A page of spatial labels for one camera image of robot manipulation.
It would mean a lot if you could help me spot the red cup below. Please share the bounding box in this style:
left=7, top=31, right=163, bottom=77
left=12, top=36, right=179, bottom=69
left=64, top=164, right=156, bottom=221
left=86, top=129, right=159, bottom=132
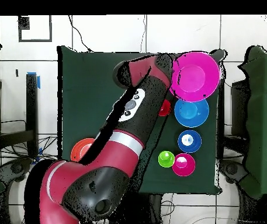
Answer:
left=158, top=99, right=172, bottom=117

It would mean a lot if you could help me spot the large orange bowl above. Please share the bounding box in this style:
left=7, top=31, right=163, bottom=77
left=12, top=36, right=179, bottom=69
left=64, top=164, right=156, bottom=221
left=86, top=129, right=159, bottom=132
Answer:
left=70, top=138, right=96, bottom=163

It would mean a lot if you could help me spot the small dark blue bowl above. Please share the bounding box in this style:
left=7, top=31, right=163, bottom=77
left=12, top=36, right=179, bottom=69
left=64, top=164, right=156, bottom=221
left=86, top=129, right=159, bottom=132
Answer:
left=177, top=129, right=203, bottom=154

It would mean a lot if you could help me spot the long black floor cable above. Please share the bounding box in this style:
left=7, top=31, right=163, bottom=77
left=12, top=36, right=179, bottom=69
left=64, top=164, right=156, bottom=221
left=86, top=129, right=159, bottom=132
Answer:
left=68, top=15, right=93, bottom=53

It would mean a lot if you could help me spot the black metal stand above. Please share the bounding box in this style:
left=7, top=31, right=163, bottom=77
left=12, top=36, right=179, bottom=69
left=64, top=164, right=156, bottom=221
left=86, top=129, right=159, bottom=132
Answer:
left=0, top=73, right=39, bottom=159
left=217, top=77, right=251, bottom=155

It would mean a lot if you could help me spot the black floor stand base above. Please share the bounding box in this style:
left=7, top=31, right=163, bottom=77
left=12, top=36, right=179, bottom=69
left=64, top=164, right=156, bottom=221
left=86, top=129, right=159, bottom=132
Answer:
left=219, top=160, right=248, bottom=185
left=0, top=157, right=34, bottom=183

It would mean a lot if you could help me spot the dark green tablecloth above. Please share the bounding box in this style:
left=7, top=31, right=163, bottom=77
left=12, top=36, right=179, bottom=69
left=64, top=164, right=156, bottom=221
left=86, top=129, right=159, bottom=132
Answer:
left=57, top=45, right=227, bottom=195

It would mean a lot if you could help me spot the bundle of floor cables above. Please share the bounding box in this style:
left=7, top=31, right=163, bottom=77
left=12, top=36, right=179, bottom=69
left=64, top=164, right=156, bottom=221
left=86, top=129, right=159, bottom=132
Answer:
left=0, top=134, right=59, bottom=169

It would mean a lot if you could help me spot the large blue bowl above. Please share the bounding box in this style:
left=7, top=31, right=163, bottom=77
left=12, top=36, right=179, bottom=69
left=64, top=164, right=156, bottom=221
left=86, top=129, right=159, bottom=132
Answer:
left=174, top=98, right=210, bottom=128

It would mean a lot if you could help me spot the large pink bowl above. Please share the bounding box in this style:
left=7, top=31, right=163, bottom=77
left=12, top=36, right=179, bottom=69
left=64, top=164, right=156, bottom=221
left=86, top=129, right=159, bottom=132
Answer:
left=169, top=51, right=221, bottom=103

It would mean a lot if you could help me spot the small pink-red bowl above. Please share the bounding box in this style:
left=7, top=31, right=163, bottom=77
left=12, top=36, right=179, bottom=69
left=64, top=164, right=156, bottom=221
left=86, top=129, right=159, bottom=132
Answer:
left=172, top=153, right=196, bottom=177

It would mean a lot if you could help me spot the green cup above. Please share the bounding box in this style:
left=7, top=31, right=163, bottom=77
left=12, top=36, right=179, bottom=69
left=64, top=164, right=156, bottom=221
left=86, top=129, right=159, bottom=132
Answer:
left=158, top=150, right=176, bottom=168

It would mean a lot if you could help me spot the black square floor frame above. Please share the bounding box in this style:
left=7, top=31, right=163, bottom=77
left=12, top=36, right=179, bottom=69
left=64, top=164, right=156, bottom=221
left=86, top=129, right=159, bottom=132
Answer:
left=18, top=15, right=53, bottom=43

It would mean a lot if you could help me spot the blue tape strip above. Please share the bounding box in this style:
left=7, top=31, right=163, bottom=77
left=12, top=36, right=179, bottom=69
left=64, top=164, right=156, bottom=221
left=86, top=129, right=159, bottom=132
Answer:
left=26, top=71, right=41, bottom=89

